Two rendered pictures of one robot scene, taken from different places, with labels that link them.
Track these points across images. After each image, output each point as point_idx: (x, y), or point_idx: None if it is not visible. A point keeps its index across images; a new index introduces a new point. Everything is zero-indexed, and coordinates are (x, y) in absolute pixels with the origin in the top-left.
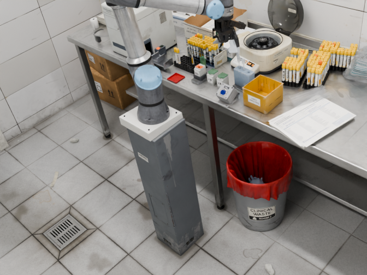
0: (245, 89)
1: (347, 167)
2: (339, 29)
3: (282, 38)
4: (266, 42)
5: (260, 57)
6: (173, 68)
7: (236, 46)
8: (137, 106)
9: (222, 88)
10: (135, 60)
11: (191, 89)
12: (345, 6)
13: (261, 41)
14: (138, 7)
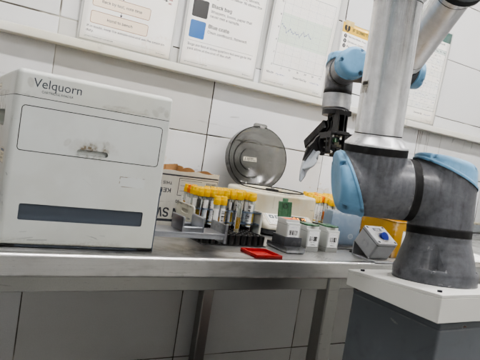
0: (402, 222)
1: None
2: (296, 182)
3: (280, 188)
4: None
5: (313, 203)
6: (213, 246)
7: None
8: (388, 279)
9: (375, 232)
10: (404, 143)
11: (317, 259)
12: (305, 150)
13: (276, 189)
14: (476, 3)
